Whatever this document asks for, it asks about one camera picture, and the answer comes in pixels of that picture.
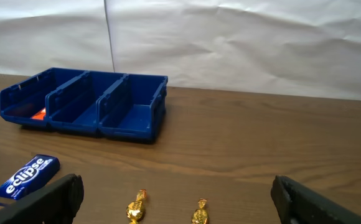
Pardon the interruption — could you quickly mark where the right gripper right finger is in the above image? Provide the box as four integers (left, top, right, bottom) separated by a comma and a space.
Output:
270, 175, 361, 224

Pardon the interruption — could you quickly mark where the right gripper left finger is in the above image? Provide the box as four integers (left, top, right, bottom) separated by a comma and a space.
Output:
0, 173, 85, 224

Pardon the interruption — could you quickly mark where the blue candy pack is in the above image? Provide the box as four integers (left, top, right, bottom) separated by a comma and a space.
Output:
0, 154, 61, 207

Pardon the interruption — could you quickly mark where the gold candy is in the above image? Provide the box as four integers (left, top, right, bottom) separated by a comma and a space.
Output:
126, 189, 149, 224
191, 198, 210, 224

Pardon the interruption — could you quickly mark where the orange candy box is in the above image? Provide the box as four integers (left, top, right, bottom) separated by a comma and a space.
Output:
30, 107, 47, 121

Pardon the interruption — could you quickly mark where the blue tray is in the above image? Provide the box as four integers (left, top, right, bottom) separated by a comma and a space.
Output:
0, 67, 169, 144

